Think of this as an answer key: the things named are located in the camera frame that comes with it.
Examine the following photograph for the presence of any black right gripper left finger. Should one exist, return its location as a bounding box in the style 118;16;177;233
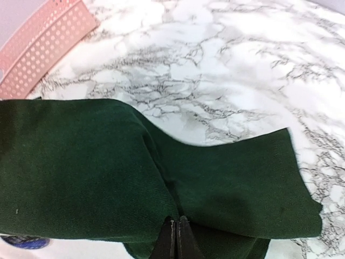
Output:
152;217;177;259

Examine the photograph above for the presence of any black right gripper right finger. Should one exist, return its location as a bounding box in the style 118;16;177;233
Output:
175;216;204;259

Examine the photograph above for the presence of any white and green t-shirt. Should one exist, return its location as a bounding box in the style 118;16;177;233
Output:
1;99;322;258

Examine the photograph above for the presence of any round blue picture badge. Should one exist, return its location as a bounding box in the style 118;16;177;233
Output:
1;235;50;250

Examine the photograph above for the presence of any pink plastic perforated basket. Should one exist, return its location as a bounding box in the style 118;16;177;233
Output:
1;1;98;99

